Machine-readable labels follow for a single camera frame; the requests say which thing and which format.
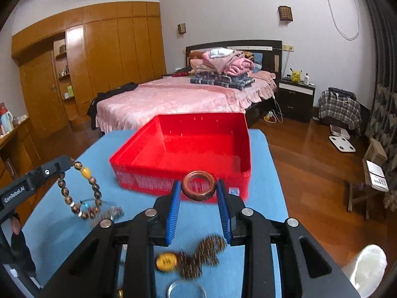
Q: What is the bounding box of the brown bead bracelet amber bead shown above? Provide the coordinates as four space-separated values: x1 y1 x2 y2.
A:
57 157 103 220

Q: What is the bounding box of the brown wooden bangle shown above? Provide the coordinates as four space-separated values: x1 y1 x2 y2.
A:
181 170 215 201

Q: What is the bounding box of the dark brown bead necklace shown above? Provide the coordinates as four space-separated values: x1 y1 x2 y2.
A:
175 234 228 281

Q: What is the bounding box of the left hand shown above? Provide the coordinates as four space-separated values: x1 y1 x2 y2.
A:
10 217 21 235

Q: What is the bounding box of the blue table cloth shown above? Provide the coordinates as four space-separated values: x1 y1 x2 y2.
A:
23 130 288 297

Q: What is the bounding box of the yellow pendant bead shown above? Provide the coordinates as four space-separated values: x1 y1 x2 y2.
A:
155 252 178 272

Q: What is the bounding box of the silver metal watch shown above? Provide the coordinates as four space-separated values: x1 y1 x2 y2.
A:
90 207 124 228

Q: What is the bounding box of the wooden side cabinet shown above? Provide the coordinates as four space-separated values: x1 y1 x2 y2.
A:
0 116 41 221

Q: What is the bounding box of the black clothing on bed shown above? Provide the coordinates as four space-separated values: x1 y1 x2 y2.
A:
86 82 139 131

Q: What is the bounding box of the silver bangle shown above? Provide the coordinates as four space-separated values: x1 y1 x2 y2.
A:
166 280 207 298

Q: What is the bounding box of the white kettle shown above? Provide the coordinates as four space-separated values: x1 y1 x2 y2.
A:
1 109 14 133

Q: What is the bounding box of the red tin box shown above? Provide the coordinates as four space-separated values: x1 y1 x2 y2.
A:
110 113 252 200

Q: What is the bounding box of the wooden wardrobe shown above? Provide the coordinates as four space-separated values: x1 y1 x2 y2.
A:
11 1 166 137

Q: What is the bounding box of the white bathroom scale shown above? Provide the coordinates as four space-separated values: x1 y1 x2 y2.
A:
328 135 356 153

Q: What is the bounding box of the pink covered bed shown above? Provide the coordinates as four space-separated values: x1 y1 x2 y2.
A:
88 43 280 133

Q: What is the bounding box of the white plastic bag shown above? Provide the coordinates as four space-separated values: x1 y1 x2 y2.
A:
342 244 388 297

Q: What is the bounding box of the black nightstand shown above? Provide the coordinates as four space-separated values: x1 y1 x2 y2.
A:
276 80 316 123

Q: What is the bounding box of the wooden stool with boxes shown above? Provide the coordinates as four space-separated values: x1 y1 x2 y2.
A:
347 138 389 221

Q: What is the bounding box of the plaid cloth covered chair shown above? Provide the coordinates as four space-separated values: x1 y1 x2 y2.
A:
318 87 361 130

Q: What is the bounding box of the yellow Pikachu plush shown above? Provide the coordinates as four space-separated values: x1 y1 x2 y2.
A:
290 68 302 83

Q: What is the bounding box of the pile of folded clothes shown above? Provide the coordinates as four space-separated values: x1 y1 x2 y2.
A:
188 47 255 91

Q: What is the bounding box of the white lotion bottle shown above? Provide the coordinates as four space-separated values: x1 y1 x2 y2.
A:
303 73 309 85

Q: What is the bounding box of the dark patterned curtain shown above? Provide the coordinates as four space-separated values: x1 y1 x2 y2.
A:
366 0 396 211

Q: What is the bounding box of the left wall lamp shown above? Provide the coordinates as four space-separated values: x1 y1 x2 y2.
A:
177 23 186 35

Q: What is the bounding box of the wall lamp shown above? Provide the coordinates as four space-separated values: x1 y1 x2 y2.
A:
278 5 293 23
177 23 186 35

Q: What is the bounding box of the right wall lamp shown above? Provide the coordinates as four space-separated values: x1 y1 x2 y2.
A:
278 5 293 23

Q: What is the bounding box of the white hanging cable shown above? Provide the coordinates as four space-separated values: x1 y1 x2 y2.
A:
324 0 361 42

